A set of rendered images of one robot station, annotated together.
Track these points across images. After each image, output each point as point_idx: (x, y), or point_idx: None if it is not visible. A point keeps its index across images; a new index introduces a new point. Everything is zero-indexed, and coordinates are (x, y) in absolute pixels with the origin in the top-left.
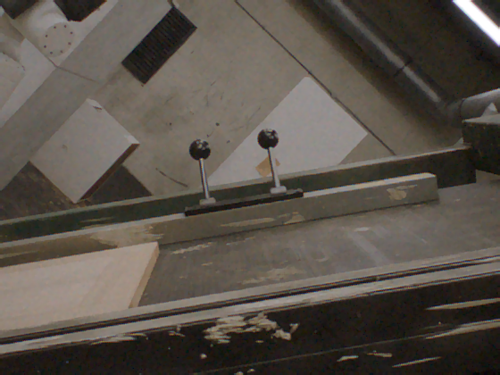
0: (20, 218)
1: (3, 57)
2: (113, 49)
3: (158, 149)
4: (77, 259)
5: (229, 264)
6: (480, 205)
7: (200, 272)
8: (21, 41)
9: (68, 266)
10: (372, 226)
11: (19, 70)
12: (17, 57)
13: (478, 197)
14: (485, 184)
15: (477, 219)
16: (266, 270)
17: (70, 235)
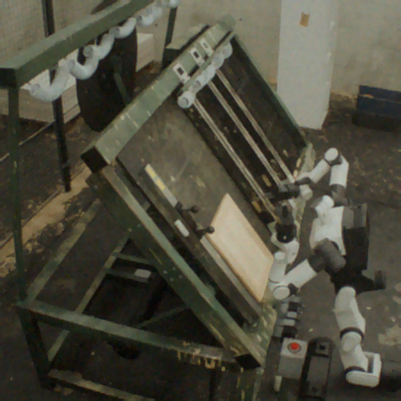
0: (230, 324)
1: (283, 253)
2: None
3: None
4: (224, 247)
5: (201, 200)
6: (147, 150)
7: (207, 204)
8: (284, 258)
9: (226, 245)
10: (169, 176)
11: (277, 252)
12: (280, 259)
13: (139, 154)
14: (123, 156)
15: (158, 148)
16: (200, 186)
17: (225, 264)
